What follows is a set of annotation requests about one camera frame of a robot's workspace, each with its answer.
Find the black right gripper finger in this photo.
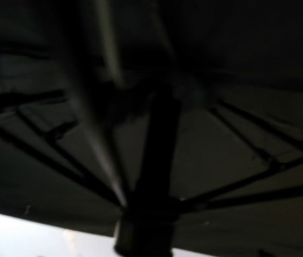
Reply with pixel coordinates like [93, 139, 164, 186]
[257, 249, 275, 257]

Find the pink and black umbrella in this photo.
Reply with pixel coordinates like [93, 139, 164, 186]
[0, 1, 303, 256]

